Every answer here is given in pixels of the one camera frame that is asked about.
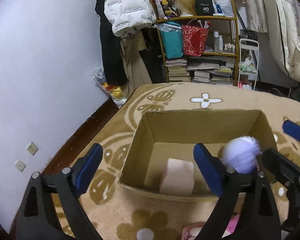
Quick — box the purple haired plush doll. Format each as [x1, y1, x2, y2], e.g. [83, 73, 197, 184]
[221, 136, 262, 174]

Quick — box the white puffer jacket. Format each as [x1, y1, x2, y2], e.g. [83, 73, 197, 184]
[104, 0, 156, 37]

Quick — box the teal bag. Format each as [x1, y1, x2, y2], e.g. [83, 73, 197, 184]
[157, 21, 183, 60]

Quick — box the white wall socket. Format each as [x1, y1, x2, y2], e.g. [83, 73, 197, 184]
[26, 142, 39, 155]
[14, 159, 26, 172]

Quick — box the red gift bag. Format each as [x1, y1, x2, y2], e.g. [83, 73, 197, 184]
[182, 18, 210, 56]

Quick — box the black box with 40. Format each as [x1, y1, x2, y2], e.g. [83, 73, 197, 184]
[195, 0, 215, 16]

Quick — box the open cardboard box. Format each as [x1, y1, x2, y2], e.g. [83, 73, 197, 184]
[119, 109, 277, 202]

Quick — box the white folded bedding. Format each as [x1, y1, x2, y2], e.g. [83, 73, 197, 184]
[263, 0, 300, 82]

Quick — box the stack of books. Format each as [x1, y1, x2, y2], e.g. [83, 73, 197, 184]
[165, 59, 191, 82]

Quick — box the beige patterned carpet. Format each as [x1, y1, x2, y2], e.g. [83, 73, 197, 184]
[47, 81, 300, 240]

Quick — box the white rolling cart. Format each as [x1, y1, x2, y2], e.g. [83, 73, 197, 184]
[238, 38, 260, 90]

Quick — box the pink plush toy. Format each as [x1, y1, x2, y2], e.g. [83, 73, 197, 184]
[181, 213, 241, 240]

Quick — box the plastic bag with toys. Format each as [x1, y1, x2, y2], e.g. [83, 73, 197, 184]
[92, 66, 127, 109]

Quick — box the blonde wig head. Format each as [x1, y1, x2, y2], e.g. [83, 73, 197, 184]
[173, 0, 196, 17]

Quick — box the wooden bookshelf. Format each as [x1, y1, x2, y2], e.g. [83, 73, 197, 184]
[155, 0, 239, 85]

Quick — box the black hanging coat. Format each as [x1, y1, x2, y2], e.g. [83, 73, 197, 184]
[95, 0, 128, 87]

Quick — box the purple printed bag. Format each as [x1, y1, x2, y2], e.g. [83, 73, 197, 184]
[153, 0, 180, 20]

